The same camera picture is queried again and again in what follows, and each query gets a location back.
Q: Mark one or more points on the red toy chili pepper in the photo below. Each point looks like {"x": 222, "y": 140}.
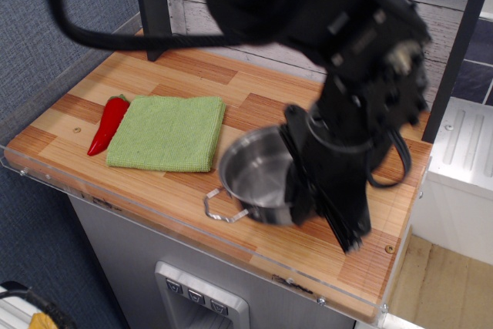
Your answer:
{"x": 112, "y": 115}

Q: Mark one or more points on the black yellow object corner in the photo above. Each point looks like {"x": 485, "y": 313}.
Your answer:
{"x": 22, "y": 307}

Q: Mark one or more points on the silver steel pot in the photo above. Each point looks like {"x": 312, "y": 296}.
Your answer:
{"x": 253, "y": 171}

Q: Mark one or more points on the grey cabinet with dispenser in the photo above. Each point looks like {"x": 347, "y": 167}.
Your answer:
{"x": 161, "y": 282}

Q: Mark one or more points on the green folded cloth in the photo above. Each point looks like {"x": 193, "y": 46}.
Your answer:
{"x": 170, "y": 134}

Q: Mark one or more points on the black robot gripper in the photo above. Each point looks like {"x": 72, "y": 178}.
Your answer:
{"x": 375, "y": 83}

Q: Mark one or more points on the dark right frame post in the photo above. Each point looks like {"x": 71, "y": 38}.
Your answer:
{"x": 465, "y": 32}

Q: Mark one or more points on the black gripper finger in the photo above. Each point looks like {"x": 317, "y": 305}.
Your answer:
{"x": 303, "y": 196}

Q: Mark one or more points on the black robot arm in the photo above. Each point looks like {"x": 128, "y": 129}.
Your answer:
{"x": 293, "y": 23}

